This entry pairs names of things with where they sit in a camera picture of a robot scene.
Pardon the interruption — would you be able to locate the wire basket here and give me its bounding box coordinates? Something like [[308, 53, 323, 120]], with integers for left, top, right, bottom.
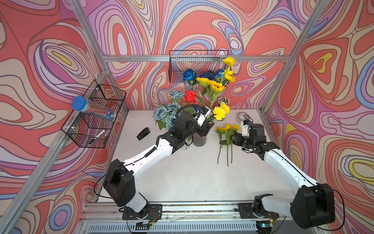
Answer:
[[168, 49, 229, 83], [61, 81, 126, 148]]

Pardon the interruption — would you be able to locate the clear tape roll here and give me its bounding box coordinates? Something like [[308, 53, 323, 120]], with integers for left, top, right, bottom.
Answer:
[[236, 112, 250, 123]]

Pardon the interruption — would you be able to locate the white marker pen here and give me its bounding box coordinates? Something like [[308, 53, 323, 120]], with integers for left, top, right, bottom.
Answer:
[[88, 130, 106, 144]]

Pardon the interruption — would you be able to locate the left wire basket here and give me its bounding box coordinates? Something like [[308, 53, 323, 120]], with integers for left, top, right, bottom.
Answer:
[[61, 81, 126, 148]]

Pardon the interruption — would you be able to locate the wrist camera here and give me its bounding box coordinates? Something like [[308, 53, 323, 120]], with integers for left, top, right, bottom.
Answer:
[[197, 106, 211, 127], [241, 120, 255, 137]]

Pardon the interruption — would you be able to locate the tall yellow flower sprig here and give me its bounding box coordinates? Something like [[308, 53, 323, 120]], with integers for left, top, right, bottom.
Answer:
[[223, 57, 236, 82]]

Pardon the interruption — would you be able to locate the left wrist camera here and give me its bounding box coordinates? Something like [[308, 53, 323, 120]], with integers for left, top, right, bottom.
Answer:
[[197, 106, 211, 127]]

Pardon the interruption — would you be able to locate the back wire basket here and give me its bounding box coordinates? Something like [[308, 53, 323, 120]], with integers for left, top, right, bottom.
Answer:
[[168, 49, 229, 83]]

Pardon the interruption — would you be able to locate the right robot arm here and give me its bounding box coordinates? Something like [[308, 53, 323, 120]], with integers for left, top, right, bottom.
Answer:
[[231, 121, 336, 229]]

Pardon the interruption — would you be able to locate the pink ribbed glass vase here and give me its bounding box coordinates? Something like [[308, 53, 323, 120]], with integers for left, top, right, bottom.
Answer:
[[192, 133, 207, 147]]

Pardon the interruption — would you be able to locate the clear textured glass vase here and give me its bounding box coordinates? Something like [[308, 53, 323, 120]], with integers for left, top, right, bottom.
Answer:
[[180, 143, 191, 150]]

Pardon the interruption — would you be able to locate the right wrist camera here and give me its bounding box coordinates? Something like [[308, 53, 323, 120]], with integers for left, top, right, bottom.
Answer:
[[241, 120, 255, 137]]

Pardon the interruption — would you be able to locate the tall sunflower bunch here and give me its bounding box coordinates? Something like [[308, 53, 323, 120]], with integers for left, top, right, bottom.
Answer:
[[196, 78, 226, 93]]

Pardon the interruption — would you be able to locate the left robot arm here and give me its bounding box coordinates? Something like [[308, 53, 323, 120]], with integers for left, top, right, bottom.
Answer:
[[103, 104, 214, 213]]

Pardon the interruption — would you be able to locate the tube with blue cap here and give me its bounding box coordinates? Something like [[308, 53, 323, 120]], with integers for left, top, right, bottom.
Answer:
[[72, 96, 116, 121]]

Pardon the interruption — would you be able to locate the red rose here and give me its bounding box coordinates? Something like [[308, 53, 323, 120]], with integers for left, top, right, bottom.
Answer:
[[184, 90, 198, 104]]

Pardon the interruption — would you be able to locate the black stapler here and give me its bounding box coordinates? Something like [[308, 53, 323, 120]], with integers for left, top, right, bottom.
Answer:
[[136, 127, 150, 141]]

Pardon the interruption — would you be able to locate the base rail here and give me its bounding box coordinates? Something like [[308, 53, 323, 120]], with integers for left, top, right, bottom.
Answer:
[[77, 201, 280, 234]]

